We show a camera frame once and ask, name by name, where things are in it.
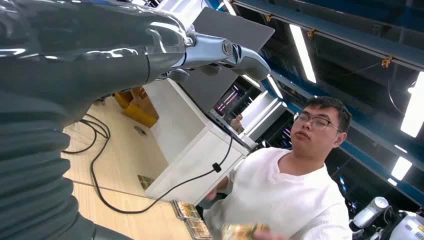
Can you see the yellow wooden box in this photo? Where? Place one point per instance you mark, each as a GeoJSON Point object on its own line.
{"type": "Point", "coordinates": [139, 109]}

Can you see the stack of gold patterned cards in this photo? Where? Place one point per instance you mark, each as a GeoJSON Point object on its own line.
{"type": "Point", "coordinates": [185, 209]}
{"type": "Point", "coordinates": [198, 229]}

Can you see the white laptop stand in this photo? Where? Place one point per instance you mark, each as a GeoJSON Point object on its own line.
{"type": "Point", "coordinates": [185, 139]}

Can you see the grey round desk puck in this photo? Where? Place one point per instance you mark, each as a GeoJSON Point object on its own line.
{"type": "Point", "coordinates": [140, 131]}

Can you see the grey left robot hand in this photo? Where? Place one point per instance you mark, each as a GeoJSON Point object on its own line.
{"type": "Point", "coordinates": [82, 39]}

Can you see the small gold patterned card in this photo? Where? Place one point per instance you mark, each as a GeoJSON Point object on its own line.
{"type": "Point", "coordinates": [145, 182]}

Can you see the standing humanoid robot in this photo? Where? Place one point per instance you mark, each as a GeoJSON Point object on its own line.
{"type": "Point", "coordinates": [371, 212]}

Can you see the yellow ceiling clamp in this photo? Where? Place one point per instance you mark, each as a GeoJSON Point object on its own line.
{"type": "Point", "coordinates": [268, 17]}
{"type": "Point", "coordinates": [386, 62]}
{"type": "Point", "coordinates": [310, 33]}

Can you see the ceiling light panel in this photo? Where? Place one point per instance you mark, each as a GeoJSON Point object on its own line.
{"type": "Point", "coordinates": [250, 80]}
{"type": "Point", "coordinates": [400, 148]}
{"type": "Point", "coordinates": [303, 53]}
{"type": "Point", "coordinates": [392, 182]}
{"type": "Point", "coordinates": [229, 6]}
{"type": "Point", "coordinates": [275, 86]}
{"type": "Point", "coordinates": [414, 109]}
{"type": "Point", "coordinates": [401, 168]}

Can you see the person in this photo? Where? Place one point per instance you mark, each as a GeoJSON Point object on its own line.
{"type": "Point", "coordinates": [285, 198]}

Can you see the grey laptop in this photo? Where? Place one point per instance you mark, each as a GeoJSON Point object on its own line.
{"type": "Point", "coordinates": [232, 30]}

